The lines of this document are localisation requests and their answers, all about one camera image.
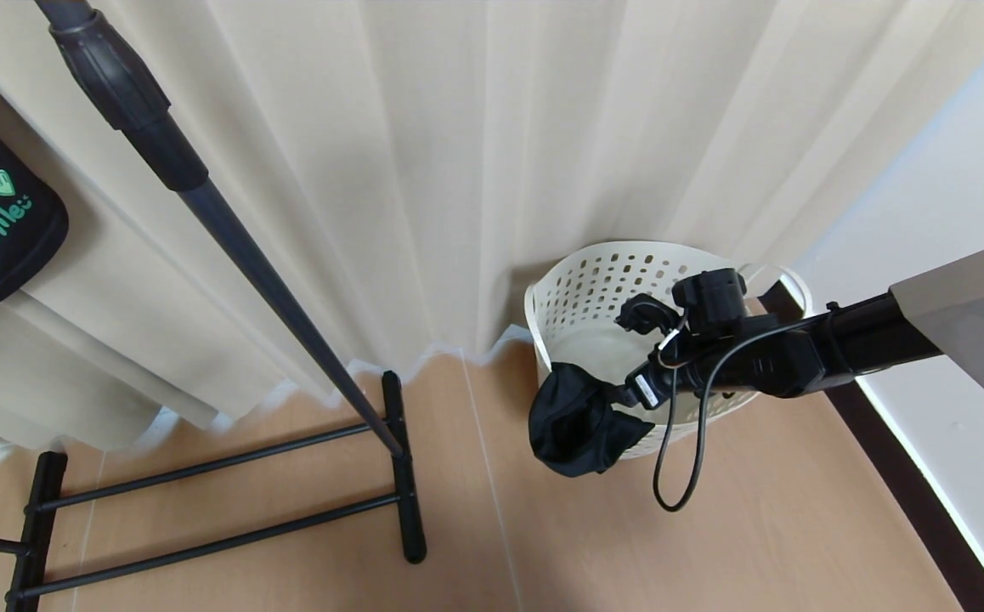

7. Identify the black garment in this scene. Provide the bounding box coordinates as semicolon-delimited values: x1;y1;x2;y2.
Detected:
529;363;656;479

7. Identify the beige curtain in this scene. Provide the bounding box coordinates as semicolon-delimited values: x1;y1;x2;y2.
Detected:
0;0;984;451

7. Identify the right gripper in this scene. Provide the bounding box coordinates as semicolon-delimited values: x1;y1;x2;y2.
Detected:
625;334;766;412

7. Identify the black clothes rack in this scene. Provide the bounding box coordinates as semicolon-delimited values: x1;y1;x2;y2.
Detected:
0;0;427;612

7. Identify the white laundry basket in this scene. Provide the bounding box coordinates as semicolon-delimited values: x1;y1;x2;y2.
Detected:
524;241;814;460

